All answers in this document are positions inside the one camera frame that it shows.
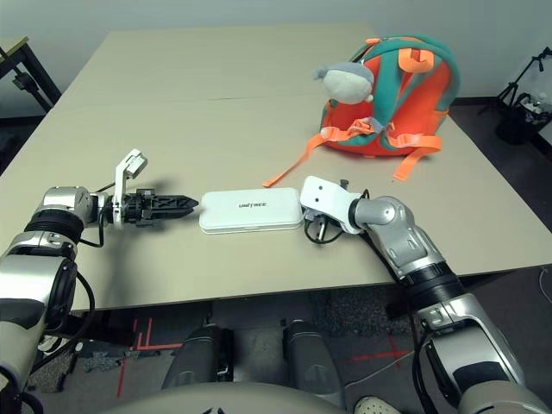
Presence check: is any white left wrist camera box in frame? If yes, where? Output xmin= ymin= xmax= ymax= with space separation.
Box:
xmin=112 ymin=148 xmax=149 ymax=225

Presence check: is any white pencil case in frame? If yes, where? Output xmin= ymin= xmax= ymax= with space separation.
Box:
xmin=198 ymin=187 xmax=304 ymax=235

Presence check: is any black tripod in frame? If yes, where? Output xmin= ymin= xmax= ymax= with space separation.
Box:
xmin=476 ymin=42 xmax=552 ymax=116

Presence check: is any grey robot left leg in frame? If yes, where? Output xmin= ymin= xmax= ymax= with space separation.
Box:
xmin=161 ymin=323 xmax=236 ymax=389

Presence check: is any white bystander shoe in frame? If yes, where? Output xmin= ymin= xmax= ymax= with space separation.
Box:
xmin=354 ymin=396 xmax=400 ymax=414

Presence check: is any white coiled hose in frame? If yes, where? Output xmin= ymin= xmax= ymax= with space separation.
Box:
xmin=38 ymin=336 xmax=83 ymax=353

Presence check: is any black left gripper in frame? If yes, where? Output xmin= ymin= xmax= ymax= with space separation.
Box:
xmin=122 ymin=188 xmax=200 ymax=229

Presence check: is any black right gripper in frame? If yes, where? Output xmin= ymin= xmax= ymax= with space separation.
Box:
xmin=302 ymin=208 xmax=346 ymax=234

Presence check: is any black table foot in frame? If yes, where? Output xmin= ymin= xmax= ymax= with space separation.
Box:
xmin=386 ymin=297 xmax=417 ymax=321

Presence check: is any grey robot torso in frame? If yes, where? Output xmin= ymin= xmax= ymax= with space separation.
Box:
xmin=98 ymin=381 xmax=346 ymax=414

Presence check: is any grey white plush toy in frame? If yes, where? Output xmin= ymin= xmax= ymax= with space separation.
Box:
xmin=312 ymin=61 xmax=375 ymax=105

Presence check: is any red cross floor tape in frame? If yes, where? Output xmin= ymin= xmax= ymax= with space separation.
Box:
xmin=351 ymin=334 xmax=415 ymax=367

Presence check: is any grey robot leg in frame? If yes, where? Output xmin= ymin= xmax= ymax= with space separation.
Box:
xmin=282 ymin=318 xmax=346 ymax=409
xmin=161 ymin=323 xmax=236 ymax=389

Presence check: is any beige side table black frame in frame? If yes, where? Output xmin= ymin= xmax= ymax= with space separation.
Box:
xmin=0 ymin=36 xmax=61 ymax=113

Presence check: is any black table clamp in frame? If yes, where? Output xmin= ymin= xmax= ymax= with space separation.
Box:
xmin=11 ymin=71 xmax=34 ymax=91

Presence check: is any thin white floor cable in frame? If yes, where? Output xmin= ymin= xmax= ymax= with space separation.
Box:
xmin=344 ymin=348 xmax=415 ymax=383

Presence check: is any red angled floor tape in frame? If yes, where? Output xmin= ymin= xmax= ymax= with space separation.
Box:
xmin=116 ymin=318 xmax=182 ymax=396

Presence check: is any grey robot right leg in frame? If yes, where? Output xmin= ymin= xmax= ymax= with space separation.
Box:
xmin=282 ymin=318 xmax=346 ymax=409

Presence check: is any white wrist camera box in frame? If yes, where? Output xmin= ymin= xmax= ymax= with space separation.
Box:
xmin=112 ymin=148 xmax=149 ymax=225
xmin=299 ymin=175 xmax=367 ymax=236

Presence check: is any orange and teal backpack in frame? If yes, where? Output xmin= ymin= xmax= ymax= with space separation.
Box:
xmin=261 ymin=36 xmax=461 ymax=189

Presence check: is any black waste bin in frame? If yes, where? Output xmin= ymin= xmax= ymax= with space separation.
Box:
xmin=495 ymin=92 xmax=549 ymax=146

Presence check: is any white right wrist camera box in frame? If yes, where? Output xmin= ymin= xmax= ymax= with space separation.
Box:
xmin=299 ymin=175 xmax=367 ymax=236

